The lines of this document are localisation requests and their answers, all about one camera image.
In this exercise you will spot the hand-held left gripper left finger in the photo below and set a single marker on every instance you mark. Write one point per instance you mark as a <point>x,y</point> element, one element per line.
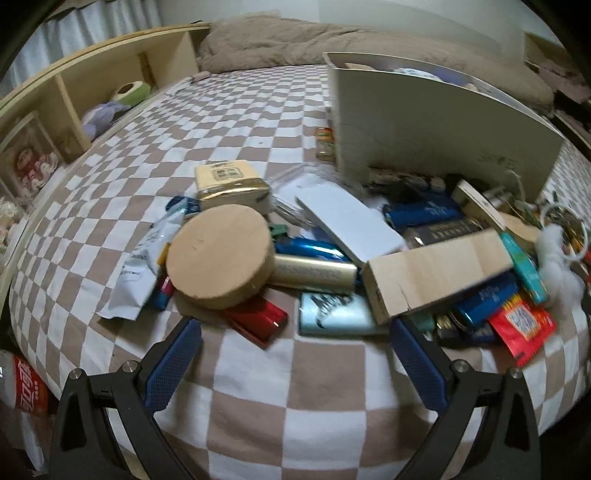
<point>173,364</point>

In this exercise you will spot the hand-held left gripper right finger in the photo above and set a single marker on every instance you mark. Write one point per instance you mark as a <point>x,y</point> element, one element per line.
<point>418,364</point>

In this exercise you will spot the teal card box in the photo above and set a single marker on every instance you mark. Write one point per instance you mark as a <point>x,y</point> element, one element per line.
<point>332,314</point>

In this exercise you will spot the white cardboard box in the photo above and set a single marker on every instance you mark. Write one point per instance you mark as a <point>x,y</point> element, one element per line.
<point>438,124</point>

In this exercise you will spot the white sachet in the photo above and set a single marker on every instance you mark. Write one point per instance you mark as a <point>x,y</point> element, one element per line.
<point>134,281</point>

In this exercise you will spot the shiny blue lighter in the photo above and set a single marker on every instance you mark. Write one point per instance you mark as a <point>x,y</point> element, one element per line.
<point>485,300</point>

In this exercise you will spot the light wooden block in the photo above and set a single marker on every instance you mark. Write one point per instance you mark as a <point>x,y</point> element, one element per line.
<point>429,272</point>

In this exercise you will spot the bright red lighter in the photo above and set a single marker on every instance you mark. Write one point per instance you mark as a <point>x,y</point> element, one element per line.
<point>258,321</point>

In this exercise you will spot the red snack packet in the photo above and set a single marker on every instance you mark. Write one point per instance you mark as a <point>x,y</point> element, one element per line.
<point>521,327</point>

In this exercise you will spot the round wooden lid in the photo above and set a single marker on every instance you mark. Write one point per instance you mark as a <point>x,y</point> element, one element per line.
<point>217,254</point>

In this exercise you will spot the dark brown lighter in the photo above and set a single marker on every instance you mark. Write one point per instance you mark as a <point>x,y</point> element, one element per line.
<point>438,230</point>

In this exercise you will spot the gold lighter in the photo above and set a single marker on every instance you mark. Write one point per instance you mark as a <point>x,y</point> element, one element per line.
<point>314,272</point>

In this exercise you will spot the teal packet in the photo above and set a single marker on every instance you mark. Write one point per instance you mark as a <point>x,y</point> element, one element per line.
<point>526,272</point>

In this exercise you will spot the clear plastic bottle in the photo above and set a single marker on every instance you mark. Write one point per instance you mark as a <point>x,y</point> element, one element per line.
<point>27,392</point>

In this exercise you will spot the dark blue lighter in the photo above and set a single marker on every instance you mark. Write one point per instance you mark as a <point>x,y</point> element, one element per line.
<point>425,212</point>

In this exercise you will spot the white flat case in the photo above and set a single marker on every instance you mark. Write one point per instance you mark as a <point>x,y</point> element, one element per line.
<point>346,217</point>

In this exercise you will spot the white cotton fluff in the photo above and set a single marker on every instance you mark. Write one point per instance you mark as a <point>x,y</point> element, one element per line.
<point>558,272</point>

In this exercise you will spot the light wooden stick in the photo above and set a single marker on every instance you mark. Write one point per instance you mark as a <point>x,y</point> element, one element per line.
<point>475,201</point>

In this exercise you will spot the beige patterned small box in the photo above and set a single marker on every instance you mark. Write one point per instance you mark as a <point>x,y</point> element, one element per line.
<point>406,177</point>

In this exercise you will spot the yellow tissue pack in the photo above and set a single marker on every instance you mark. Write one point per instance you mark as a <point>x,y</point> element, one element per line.
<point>231,184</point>

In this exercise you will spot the heap of keys and clips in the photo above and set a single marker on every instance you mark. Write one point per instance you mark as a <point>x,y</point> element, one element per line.
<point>572,240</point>

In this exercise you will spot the display case with white doll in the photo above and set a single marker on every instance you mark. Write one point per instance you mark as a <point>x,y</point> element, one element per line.
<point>9,217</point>

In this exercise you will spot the clear plastic case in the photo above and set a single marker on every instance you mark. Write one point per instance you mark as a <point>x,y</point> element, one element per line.
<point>295,177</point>

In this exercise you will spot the small printed lighter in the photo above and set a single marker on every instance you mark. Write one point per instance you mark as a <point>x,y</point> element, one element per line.
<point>325,143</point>

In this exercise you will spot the display case with red doll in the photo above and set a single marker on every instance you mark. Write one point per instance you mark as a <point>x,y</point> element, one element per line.
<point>30,161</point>

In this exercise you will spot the checkered bed sheet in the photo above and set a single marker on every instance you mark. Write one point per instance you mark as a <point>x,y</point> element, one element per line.
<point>231,115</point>

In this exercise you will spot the purple plush toy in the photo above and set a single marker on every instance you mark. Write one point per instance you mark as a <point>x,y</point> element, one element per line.
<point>104,117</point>

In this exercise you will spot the green plush toy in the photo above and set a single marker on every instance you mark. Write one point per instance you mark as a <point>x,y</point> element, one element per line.
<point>134,92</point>

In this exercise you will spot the wooden bedside shelf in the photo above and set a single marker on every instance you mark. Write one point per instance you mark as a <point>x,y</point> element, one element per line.
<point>115,46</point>

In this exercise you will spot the beige quilt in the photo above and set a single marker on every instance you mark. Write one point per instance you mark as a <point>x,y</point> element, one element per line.
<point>277,41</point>

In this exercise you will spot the open wardrobe shelf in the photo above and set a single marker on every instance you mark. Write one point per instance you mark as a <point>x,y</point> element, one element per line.
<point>535,46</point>

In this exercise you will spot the grey curtain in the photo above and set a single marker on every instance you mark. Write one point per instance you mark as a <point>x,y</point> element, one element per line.
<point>92,23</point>

